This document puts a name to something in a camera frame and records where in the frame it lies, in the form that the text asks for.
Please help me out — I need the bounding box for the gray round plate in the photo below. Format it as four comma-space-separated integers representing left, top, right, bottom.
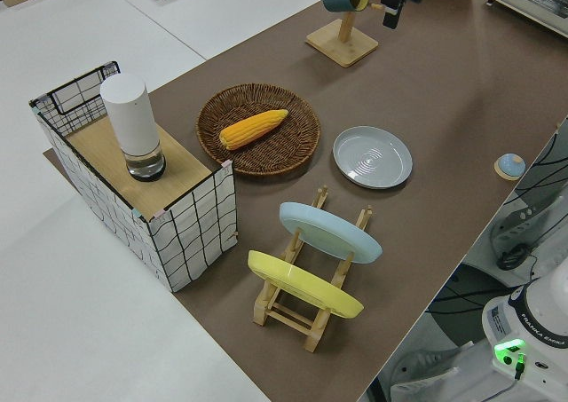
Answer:
332, 125, 414, 191

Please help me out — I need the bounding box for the yellow plate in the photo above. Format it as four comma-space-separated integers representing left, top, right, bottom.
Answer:
247, 249, 365, 319

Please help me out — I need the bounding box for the wooden plate rack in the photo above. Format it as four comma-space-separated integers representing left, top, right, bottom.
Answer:
252, 185, 374, 353

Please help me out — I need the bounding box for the light blue plate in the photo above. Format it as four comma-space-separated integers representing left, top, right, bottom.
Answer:
279, 201, 383, 265

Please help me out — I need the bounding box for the wooden mug tree stand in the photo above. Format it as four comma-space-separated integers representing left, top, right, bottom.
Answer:
304, 2, 385, 69

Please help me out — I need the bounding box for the brown wicker basket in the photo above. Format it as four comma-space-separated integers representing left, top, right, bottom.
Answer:
196, 83, 321, 177

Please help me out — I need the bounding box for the white cylinder with clear base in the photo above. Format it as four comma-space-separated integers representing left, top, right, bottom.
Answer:
99, 73, 168, 184

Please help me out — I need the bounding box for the yellow corn cob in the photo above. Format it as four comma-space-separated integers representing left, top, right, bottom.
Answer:
219, 108, 289, 151

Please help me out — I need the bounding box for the grid patterned shelf box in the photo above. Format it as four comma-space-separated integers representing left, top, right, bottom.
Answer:
28, 59, 241, 293

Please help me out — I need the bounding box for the blue service bell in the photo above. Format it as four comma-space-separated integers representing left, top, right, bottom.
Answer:
493, 153, 527, 181

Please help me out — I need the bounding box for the brown table mat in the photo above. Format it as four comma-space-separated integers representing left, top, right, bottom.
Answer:
42, 0, 568, 402

